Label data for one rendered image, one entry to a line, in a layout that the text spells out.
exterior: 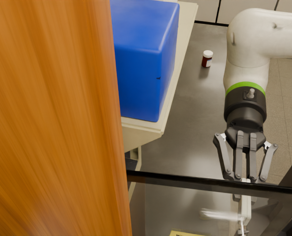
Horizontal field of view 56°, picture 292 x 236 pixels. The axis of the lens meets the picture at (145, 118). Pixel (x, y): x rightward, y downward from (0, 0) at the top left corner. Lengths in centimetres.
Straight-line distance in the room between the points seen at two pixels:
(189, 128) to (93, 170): 86
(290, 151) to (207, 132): 143
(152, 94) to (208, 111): 88
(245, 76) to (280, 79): 240
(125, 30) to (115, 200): 16
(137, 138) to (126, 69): 9
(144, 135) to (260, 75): 46
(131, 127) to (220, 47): 127
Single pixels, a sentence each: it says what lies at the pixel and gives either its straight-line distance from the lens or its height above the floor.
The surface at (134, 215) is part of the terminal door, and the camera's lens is 52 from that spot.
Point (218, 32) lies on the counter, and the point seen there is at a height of 94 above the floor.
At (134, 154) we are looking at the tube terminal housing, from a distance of 88.
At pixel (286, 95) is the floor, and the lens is 290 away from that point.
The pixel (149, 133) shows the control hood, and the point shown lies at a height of 150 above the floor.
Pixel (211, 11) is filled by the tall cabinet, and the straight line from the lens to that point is 363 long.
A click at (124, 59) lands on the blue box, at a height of 159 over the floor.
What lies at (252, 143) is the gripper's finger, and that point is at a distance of 59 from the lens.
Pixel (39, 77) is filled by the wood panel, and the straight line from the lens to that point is 17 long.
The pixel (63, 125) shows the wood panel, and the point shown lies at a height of 159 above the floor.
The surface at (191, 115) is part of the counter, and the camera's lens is 111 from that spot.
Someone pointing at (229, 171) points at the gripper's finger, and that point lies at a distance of 54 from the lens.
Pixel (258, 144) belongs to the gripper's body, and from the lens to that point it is 60.
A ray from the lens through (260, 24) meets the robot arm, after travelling 64.
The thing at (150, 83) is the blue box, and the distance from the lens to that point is 26.
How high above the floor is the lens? 173
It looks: 47 degrees down
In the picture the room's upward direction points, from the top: straight up
